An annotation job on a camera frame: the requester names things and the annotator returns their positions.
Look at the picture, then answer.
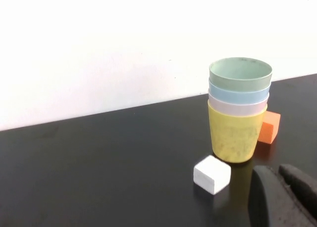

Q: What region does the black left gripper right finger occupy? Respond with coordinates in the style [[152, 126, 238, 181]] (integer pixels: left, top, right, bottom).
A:
[[278, 163, 317, 227]]

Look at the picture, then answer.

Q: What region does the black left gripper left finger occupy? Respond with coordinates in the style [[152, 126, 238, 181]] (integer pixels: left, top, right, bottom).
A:
[[248, 166, 305, 227]]

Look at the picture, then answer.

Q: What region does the pink plastic cup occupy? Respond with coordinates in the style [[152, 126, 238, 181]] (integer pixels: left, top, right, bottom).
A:
[[207, 88, 269, 117]]

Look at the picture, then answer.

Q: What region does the blue plastic cup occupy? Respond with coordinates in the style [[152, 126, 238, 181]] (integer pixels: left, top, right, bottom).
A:
[[208, 77, 271, 106]]

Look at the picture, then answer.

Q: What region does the green plastic cup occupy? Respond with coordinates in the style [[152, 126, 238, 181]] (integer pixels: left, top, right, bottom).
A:
[[209, 57, 273, 92]]

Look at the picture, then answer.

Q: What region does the white cube block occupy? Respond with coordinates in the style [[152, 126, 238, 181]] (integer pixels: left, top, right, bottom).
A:
[[193, 155, 232, 195]]

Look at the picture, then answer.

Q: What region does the orange cube block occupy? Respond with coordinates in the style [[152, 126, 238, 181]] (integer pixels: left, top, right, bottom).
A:
[[257, 110, 281, 145]]

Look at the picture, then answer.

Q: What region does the yellow plastic cup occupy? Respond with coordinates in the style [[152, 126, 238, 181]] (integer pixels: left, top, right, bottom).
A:
[[207, 100, 268, 164]]

